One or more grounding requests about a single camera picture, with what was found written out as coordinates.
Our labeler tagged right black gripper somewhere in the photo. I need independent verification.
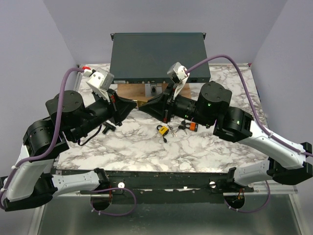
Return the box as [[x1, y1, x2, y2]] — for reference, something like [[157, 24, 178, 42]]
[[137, 84, 209, 128]]

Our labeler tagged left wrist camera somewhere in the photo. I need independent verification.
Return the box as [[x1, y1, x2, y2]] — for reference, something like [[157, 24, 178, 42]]
[[87, 68, 114, 103]]

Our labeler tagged black T-shaped pipe fitting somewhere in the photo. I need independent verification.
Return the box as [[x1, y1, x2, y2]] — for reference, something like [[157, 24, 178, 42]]
[[102, 122, 116, 135]]

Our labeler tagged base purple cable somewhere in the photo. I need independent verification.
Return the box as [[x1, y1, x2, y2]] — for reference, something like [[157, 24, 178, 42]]
[[224, 182, 271, 214], [90, 187, 137, 217]]

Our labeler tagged grey metal lock mount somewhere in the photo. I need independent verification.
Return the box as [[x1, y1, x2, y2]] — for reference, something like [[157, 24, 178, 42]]
[[145, 83, 162, 97]]

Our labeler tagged yellow padlock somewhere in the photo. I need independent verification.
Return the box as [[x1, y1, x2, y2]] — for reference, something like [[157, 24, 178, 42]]
[[156, 125, 169, 136]]

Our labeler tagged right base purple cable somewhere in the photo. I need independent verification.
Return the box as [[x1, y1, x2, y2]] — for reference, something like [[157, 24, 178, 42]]
[[224, 182, 271, 214]]

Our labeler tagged orange padlock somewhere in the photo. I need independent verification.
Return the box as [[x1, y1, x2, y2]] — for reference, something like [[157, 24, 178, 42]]
[[186, 122, 199, 132]]

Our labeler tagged dark green network switch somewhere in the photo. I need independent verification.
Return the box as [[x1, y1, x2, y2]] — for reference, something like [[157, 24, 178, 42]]
[[110, 32, 207, 84]]

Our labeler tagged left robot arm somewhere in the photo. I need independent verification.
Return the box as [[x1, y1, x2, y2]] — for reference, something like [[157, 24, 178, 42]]
[[0, 90, 136, 212]]

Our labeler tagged black metal base rail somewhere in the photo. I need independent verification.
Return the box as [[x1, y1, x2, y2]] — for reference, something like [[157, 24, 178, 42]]
[[56, 167, 255, 205]]

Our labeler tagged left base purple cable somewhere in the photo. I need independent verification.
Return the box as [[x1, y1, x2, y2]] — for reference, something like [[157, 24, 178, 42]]
[[90, 187, 137, 217]]

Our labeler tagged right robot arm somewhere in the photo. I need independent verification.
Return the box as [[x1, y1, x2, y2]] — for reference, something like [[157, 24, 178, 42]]
[[139, 81, 313, 192]]

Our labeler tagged brass padlock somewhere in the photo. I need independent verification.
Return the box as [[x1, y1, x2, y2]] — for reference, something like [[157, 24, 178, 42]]
[[132, 99, 147, 109]]

